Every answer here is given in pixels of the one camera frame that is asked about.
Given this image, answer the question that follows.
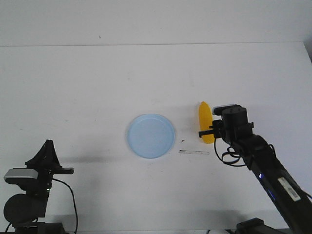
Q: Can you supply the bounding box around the yellow toy corn cob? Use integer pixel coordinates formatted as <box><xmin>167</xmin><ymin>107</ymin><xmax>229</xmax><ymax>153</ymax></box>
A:
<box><xmin>198</xmin><ymin>101</ymin><xmax>215</xmax><ymax>144</ymax></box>

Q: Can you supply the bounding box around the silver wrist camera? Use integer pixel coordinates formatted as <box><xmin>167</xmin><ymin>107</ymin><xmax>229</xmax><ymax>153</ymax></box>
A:
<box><xmin>4</xmin><ymin>168</ymin><xmax>39</xmax><ymax>185</ymax></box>
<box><xmin>212</xmin><ymin>104</ymin><xmax>241</xmax><ymax>116</ymax></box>

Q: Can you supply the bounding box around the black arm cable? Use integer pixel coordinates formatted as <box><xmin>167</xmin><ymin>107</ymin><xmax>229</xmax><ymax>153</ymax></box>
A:
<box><xmin>214</xmin><ymin>140</ymin><xmax>248</xmax><ymax>168</ymax></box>
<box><xmin>4</xmin><ymin>178</ymin><xmax>78</xmax><ymax>234</ymax></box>

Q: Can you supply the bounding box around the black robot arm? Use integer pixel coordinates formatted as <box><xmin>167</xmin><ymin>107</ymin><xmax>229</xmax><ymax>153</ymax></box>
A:
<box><xmin>198</xmin><ymin>102</ymin><xmax>312</xmax><ymax>234</ymax></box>
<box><xmin>3</xmin><ymin>139</ymin><xmax>74</xmax><ymax>234</ymax></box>

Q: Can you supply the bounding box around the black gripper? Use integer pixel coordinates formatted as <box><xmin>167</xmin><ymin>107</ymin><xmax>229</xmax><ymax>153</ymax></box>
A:
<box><xmin>198</xmin><ymin>107</ymin><xmax>254</xmax><ymax>144</ymax></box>
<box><xmin>25</xmin><ymin>139</ymin><xmax>74</xmax><ymax>197</ymax></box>

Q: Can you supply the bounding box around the light blue round plate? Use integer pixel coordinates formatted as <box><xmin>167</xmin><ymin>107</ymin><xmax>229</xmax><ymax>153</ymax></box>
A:
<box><xmin>126</xmin><ymin>114</ymin><xmax>176</xmax><ymax>159</ymax></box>

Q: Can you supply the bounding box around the clear tape strip horizontal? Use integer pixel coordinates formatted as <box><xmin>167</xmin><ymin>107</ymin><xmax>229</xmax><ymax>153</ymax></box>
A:
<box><xmin>179</xmin><ymin>150</ymin><xmax>210</xmax><ymax>155</ymax></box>

